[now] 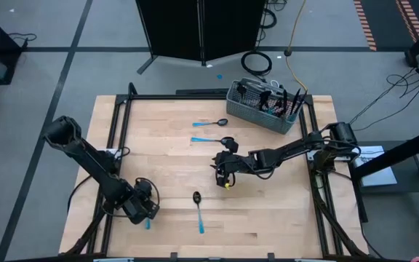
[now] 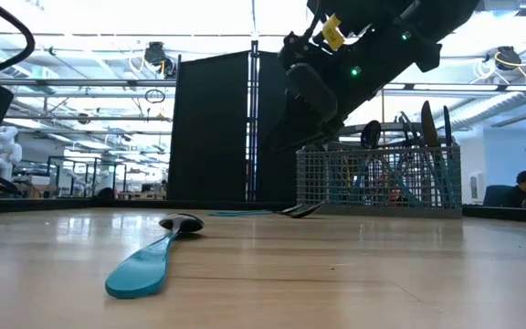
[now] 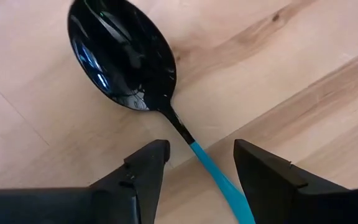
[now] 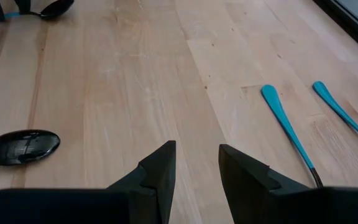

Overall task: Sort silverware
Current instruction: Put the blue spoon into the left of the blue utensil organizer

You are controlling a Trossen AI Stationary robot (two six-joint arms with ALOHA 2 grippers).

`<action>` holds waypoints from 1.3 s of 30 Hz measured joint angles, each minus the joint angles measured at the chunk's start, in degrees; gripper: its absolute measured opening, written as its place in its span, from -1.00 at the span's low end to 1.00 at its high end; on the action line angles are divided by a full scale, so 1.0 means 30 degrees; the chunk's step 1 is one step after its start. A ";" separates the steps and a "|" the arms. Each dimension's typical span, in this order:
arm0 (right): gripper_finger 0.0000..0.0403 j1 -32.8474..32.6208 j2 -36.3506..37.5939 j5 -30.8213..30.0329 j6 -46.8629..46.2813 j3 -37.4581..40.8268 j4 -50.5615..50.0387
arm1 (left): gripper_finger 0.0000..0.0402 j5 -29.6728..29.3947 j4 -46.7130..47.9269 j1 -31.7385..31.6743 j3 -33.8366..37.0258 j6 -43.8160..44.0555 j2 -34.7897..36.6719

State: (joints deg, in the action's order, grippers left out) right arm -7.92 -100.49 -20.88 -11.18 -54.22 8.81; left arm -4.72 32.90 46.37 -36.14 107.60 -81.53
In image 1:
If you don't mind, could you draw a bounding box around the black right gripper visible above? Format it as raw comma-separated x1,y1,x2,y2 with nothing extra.
212,138,249,188

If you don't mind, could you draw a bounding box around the black folding room divider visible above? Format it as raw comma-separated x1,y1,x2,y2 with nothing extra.
135,0,268,76

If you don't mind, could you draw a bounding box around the white sheet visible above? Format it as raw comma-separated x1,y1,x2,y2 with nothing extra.
349,145,399,188

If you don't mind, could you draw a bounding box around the grey plastic cutlery basket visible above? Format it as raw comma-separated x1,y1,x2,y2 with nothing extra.
226,79,309,135

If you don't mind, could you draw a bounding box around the dark metal fork teal handle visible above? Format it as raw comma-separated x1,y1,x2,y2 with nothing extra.
258,90,273,112

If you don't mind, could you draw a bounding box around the yellow floor cable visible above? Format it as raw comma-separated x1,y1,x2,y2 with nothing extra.
284,0,309,92

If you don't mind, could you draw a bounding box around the black metal stand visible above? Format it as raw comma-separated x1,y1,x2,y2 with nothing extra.
351,123,419,223

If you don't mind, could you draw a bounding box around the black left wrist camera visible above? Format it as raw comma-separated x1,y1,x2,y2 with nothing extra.
135,178,153,199

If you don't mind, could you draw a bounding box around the coiled black floor cable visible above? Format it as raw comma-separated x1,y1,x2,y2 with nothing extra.
241,50,273,76

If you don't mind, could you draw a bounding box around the black aluminium table frame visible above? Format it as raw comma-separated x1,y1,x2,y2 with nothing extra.
63,82,369,258

